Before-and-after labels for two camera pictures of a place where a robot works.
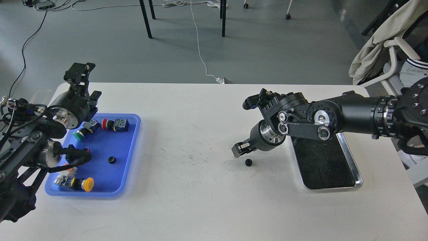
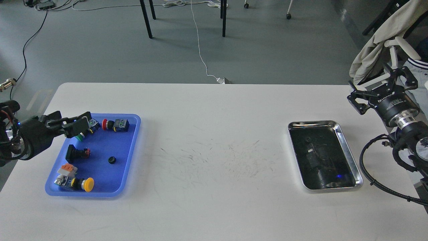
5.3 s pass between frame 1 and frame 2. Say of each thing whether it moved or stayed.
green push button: stayed
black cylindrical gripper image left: moved
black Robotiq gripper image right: moved
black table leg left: stayed
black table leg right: stayed
